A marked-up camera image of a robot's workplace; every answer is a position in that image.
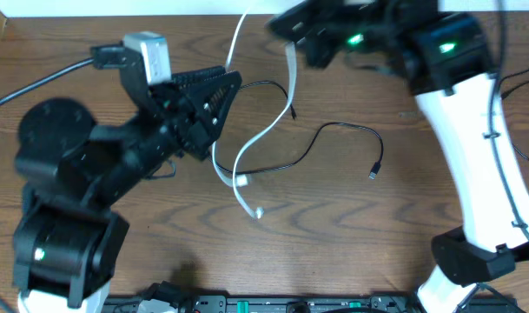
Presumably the black USB cable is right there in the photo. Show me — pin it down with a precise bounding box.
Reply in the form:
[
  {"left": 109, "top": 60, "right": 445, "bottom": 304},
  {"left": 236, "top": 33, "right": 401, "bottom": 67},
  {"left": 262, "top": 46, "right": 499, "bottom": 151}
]
[{"left": 209, "top": 80, "right": 385, "bottom": 181}]

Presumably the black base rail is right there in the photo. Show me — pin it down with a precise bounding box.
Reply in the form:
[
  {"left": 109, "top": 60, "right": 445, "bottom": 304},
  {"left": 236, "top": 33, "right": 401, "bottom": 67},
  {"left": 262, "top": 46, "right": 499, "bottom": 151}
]
[{"left": 102, "top": 281, "right": 517, "bottom": 313}]

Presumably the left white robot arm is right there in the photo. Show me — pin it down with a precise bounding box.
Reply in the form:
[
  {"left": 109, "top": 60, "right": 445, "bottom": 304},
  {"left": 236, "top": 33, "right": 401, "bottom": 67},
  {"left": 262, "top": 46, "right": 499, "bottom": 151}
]
[{"left": 13, "top": 63, "right": 241, "bottom": 312}]

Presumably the white USB cable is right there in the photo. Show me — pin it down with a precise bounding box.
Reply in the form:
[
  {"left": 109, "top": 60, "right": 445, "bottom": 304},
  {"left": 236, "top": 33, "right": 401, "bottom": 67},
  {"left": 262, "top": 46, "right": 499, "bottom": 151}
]
[{"left": 210, "top": 0, "right": 298, "bottom": 221}]

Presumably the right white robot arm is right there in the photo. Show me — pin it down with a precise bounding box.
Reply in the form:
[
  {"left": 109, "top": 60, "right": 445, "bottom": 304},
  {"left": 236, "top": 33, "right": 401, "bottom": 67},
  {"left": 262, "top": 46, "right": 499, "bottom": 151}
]
[{"left": 268, "top": 1, "right": 529, "bottom": 312}]

